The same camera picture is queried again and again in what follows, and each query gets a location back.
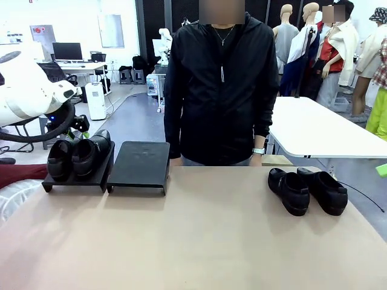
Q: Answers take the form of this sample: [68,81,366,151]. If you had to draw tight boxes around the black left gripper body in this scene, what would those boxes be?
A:
[45,112,67,129]

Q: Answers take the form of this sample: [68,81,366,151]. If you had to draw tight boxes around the black strap shoe grey insole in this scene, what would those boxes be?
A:
[47,139,74,182]

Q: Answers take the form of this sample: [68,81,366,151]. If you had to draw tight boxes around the black leather loafer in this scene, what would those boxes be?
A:
[296,166,349,217]
[267,167,311,217]

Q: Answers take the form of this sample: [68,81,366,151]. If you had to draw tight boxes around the person's right forearm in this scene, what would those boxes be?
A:
[163,96,184,160]

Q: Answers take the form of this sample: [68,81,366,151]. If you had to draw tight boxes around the person's left forearm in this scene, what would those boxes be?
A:
[251,87,281,150]

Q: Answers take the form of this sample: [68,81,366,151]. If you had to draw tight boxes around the black shoe stand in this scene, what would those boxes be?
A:
[106,140,171,196]
[41,140,116,194]

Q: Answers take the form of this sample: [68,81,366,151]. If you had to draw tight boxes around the white air purifier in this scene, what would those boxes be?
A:
[85,82,108,121]

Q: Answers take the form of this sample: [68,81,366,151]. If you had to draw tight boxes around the grey plastic stool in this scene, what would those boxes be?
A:
[38,114,58,151]

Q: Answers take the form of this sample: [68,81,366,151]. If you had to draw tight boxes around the black office chair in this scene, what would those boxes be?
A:
[39,62,79,88]
[13,122,36,153]

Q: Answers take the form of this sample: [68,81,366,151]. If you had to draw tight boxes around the neon yellow trousers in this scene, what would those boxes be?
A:
[365,88,387,141]

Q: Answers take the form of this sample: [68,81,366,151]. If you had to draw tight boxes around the white office desk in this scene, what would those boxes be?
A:
[36,61,109,91]

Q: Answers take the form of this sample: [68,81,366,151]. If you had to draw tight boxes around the maroon cloth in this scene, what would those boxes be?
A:
[0,163,50,190]

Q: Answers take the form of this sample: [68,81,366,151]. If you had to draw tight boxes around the small black stool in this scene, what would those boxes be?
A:
[132,69,146,86]
[118,66,134,85]

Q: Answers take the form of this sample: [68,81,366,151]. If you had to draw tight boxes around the black computer monitor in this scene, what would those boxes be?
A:
[52,42,83,62]

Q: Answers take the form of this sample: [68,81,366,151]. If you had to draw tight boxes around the white table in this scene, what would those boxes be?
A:
[267,96,387,160]

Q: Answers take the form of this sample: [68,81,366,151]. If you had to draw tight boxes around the grey plastic bin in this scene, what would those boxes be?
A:
[330,97,353,114]

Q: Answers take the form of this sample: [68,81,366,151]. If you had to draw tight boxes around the white equipment cart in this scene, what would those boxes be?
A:
[146,73,166,114]

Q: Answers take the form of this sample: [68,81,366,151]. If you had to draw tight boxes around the black backpack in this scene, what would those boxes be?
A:
[131,55,149,71]

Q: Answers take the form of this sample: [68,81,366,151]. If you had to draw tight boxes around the white plastic sheet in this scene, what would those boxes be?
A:
[0,178,46,229]

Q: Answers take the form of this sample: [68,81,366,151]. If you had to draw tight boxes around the plaid shirt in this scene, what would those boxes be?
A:
[371,38,387,89]

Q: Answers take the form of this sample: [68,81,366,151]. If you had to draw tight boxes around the tan wooden board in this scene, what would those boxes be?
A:
[261,155,296,167]

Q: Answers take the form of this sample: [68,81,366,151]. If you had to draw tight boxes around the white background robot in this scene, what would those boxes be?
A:
[152,28,173,66]

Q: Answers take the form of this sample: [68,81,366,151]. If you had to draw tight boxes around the mannequin with bucket hat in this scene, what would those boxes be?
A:
[350,7,387,119]

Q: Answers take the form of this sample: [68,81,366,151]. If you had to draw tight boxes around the mannequin in red top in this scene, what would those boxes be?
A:
[316,0,360,102]

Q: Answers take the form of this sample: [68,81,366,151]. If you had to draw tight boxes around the black tripod pole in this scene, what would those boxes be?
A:
[293,25,317,99]

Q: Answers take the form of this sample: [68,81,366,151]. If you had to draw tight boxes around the mannequin in white blue jacket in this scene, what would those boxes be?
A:
[278,2,322,98]

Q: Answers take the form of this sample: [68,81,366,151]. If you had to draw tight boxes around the person in black jacket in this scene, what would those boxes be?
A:
[163,10,281,167]

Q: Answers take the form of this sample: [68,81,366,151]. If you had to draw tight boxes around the mannequin in grey tank top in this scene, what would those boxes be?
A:
[271,4,301,75]

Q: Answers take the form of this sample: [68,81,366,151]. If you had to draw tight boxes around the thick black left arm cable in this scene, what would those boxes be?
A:
[0,101,76,143]

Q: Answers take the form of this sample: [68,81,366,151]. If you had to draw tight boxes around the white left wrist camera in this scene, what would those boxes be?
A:
[57,86,78,102]

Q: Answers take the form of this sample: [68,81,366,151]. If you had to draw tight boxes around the thin black cable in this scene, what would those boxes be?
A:
[334,179,387,213]

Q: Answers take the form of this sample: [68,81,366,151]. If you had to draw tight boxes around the white wall panel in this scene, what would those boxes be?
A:
[97,14,125,49]

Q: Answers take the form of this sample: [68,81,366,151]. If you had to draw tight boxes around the silver cross necklace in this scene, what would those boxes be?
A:
[212,24,236,47]

